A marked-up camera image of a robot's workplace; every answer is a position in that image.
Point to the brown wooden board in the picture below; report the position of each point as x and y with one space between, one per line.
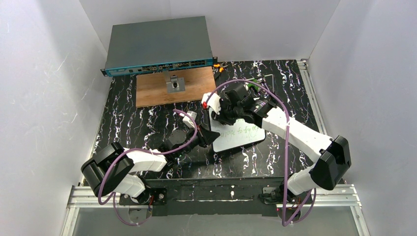
151 89

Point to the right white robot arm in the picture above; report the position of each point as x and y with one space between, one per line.
330 156

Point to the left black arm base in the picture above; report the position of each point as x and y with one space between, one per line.
151 196

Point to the white dry-erase board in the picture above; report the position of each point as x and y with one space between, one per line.
232 136

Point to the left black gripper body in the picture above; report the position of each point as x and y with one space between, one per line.
202 138

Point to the orange handled pliers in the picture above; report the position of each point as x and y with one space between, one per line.
220 68

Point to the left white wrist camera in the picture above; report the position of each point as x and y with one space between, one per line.
190 119

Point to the metal whiteboard stand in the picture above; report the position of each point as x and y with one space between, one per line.
266 81

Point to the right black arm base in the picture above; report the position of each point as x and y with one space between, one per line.
277 197

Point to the grey network switch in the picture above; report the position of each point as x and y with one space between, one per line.
157 46

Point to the green white marker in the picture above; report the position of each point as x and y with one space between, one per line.
251 85

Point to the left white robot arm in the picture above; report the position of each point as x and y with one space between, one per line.
123 179

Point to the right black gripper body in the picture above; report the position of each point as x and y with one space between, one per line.
224 110

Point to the black marble pattern mat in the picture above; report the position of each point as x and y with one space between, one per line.
147 127

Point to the grey metal bracket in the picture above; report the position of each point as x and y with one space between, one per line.
174 83

